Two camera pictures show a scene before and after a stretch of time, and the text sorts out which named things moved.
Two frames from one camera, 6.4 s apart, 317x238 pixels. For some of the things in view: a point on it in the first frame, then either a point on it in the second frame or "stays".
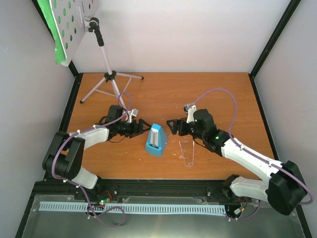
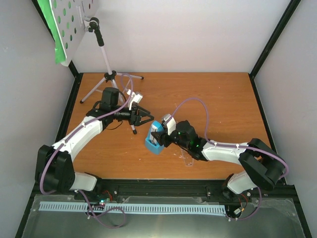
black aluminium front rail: (136, 189) stays
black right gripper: (177, 122) to (162, 138)
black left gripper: (136, 131) to (133, 118)
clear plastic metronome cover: (187, 149) stays
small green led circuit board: (102, 202) stays
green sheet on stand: (47, 12) stays
